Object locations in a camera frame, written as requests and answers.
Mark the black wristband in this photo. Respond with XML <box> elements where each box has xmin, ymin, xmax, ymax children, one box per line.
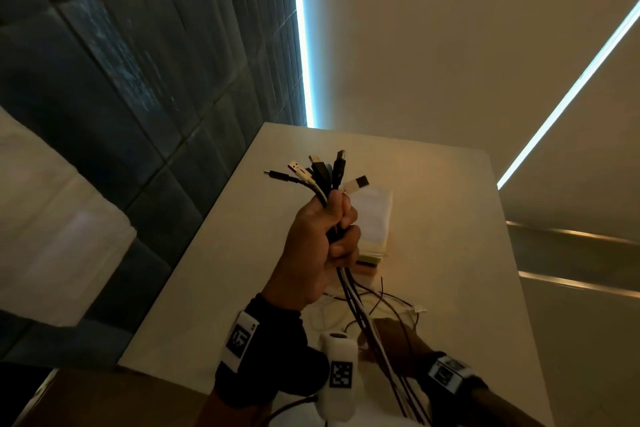
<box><xmin>213</xmin><ymin>294</ymin><xmax>330</xmax><ymax>408</ymax></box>
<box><xmin>417</xmin><ymin>351</ymin><xmax>489</xmax><ymax>427</ymax></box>

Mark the pile of cables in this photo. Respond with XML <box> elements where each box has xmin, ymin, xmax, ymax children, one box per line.
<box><xmin>299</xmin><ymin>275</ymin><xmax>427</xmax><ymax>342</ymax></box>

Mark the person's right hand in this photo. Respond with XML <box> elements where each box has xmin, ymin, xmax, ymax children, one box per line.
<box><xmin>357</xmin><ymin>319</ymin><xmax>435</xmax><ymax>378</ymax></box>

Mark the blue LED light strip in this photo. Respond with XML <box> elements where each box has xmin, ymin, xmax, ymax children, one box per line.
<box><xmin>289</xmin><ymin>0</ymin><xmax>316</xmax><ymax>128</ymax></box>
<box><xmin>496</xmin><ymin>0</ymin><xmax>640</xmax><ymax>191</ymax></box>

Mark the black right wristband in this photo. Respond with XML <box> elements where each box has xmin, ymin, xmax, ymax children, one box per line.
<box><xmin>417</xmin><ymin>351</ymin><xmax>489</xmax><ymax>427</ymax></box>

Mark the black left wristband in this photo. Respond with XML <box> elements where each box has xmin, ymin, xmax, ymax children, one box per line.
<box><xmin>213</xmin><ymin>294</ymin><xmax>330</xmax><ymax>408</ymax></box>

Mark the white cushion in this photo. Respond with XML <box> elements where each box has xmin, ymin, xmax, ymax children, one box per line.
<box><xmin>0</xmin><ymin>106</ymin><xmax>137</xmax><ymax>328</ymax></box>

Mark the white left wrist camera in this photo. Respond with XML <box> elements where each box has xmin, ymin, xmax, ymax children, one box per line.
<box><xmin>315</xmin><ymin>332</ymin><xmax>360</xmax><ymax>422</ymax></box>

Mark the bundle of black white cables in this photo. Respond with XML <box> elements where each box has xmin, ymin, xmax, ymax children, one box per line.
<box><xmin>309</xmin><ymin>150</ymin><xmax>431</xmax><ymax>425</ymax></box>

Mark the metal trim strip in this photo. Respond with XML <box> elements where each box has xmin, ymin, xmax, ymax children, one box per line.
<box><xmin>519</xmin><ymin>270</ymin><xmax>640</xmax><ymax>299</ymax></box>
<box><xmin>505</xmin><ymin>220</ymin><xmax>640</xmax><ymax>246</ymax></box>

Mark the person's left hand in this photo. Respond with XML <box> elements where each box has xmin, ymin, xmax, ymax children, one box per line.
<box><xmin>261</xmin><ymin>189</ymin><xmax>362</xmax><ymax>312</ymax></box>

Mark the person's left forearm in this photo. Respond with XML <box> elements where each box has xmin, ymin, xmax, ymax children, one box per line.
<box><xmin>195</xmin><ymin>389</ymin><xmax>273</xmax><ymax>427</ymax></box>

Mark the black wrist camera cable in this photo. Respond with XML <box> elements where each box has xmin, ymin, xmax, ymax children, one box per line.
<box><xmin>269</xmin><ymin>394</ymin><xmax>321</xmax><ymax>427</ymax></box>

